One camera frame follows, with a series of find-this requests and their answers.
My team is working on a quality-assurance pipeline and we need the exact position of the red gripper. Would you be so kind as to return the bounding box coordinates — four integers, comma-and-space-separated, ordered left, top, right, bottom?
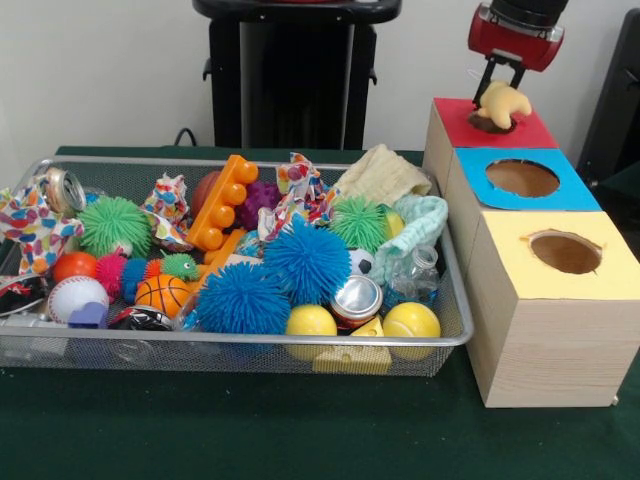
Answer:
467, 2, 566, 110

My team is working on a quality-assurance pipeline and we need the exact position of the yellow plush duck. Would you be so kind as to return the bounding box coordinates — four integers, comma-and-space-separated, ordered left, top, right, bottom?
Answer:
472, 79, 533, 128

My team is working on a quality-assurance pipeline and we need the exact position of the cream knitted cloth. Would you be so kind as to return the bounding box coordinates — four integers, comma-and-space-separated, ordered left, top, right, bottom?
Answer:
333, 143, 432, 200

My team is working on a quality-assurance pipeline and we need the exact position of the mint knitted cloth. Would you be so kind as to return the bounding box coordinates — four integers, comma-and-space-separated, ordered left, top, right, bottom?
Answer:
372, 194, 450, 286

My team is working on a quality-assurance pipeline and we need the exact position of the green spiky ball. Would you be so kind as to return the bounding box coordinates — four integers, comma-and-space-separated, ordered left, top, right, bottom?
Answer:
329, 196, 390, 252
77, 196, 152, 259

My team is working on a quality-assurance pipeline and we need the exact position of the wooden box with three holes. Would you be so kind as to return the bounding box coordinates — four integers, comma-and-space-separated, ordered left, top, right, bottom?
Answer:
422, 96, 640, 409

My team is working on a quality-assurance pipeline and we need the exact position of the silver mesh bin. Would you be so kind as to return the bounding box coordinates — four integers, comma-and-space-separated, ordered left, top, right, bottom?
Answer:
0, 155, 475, 379

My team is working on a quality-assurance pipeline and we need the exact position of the black upright panel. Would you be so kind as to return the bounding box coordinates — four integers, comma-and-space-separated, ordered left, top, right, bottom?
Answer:
574, 7, 640, 176

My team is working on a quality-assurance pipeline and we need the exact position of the dark green table cloth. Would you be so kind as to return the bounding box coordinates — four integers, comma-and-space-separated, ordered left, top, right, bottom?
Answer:
0, 144, 640, 480
597, 162, 640, 239

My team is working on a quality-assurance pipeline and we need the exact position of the blue spiky ball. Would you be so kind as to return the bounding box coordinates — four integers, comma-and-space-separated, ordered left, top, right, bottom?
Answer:
192, 263, 293, 335
263, 215, 352, 295

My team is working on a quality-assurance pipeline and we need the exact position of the orange plastic block toy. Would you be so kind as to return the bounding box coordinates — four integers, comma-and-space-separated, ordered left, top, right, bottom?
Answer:
185, 154, 260, 267

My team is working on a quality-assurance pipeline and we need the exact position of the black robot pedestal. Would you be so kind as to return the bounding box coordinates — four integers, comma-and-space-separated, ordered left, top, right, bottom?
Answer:
192, 0, 404, 150

